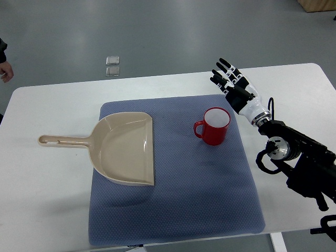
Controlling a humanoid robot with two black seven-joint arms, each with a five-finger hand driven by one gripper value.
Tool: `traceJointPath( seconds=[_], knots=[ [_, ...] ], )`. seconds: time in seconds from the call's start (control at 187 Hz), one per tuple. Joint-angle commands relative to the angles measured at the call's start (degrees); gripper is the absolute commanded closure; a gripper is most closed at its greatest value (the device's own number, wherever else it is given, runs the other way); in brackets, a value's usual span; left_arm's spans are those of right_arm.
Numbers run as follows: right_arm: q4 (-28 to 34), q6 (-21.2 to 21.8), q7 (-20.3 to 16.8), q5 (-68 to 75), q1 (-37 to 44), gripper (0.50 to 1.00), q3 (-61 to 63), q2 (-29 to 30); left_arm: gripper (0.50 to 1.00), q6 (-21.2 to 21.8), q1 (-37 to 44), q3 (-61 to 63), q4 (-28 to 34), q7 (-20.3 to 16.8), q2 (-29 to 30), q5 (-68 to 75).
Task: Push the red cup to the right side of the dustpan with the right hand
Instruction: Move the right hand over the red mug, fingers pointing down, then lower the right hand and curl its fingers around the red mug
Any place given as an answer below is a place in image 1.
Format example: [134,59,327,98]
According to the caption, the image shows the upper metal floor plate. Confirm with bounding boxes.
[106,56,120,66]

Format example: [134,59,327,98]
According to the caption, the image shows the bystander dark sleeve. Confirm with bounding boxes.
[0,38,7,63]

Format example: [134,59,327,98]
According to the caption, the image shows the black device at edge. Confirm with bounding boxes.
[310,215,335,237]

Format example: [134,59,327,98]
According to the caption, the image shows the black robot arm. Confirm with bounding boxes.
[256,98,335,211]

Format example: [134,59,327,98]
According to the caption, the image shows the lower metal floor plate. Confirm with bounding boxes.
[106,66,120,77]

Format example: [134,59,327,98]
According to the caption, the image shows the wooden box corner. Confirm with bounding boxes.
[297,0,335,13]

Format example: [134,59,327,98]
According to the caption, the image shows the blue-grey textured mat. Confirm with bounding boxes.
[88,94,265,246]

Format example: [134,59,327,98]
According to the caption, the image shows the beige plastic dustpan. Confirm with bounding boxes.
[38,112,155,186]

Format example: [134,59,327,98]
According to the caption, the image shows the red cup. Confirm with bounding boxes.
[193,107,231,146]

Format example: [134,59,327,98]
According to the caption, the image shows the metal floor plate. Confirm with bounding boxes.
[106,66,120,77]
[106,56,120,66]

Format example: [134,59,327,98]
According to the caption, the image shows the white table leg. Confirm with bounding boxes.
[270,232,287,252]

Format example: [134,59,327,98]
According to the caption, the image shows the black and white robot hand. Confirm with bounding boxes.
[210,58,271,127]

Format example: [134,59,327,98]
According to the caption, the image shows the bystander hand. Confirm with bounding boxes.
[0,61,14,83]

